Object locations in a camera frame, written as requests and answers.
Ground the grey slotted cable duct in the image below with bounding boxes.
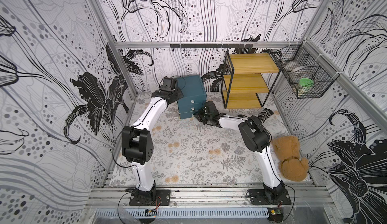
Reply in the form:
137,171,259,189
96,207,269,220

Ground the green lid in basket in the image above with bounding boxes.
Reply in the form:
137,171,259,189
298,78,314,87

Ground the black wire basket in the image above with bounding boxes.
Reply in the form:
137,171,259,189
269,43,339,99

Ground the black bar on rail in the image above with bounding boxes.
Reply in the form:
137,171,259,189
170,43,253,49

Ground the black white striped sock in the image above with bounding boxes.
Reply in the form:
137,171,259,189
258,108,274,124

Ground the white bowl in basket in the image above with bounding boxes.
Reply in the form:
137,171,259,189
290,66,308,74

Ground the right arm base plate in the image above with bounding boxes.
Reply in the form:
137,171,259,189
247,182,292,206

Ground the teal drawer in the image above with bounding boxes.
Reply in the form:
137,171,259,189
177,94,207,104
179,110,199,120
178,103,204,114

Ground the teal drawer cabinet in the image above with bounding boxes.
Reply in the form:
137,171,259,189
177,75,207,119

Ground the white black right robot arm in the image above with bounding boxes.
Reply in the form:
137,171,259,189
194,101,286,197

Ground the small circuit board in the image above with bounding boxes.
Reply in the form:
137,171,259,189
144,209,158,218

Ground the teal bottom drawer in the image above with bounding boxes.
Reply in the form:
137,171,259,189
179,110,199,120

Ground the brown teddy bear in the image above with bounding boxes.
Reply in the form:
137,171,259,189
272,135,309,182

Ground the teal top drawer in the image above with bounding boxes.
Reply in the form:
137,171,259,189
177,94,207,104

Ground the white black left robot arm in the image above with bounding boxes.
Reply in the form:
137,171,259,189
122,77,183,199

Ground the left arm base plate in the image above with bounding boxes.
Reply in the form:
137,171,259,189
129,189,171,207

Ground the wooden metal shelf rack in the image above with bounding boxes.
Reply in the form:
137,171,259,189
221,49,282,109

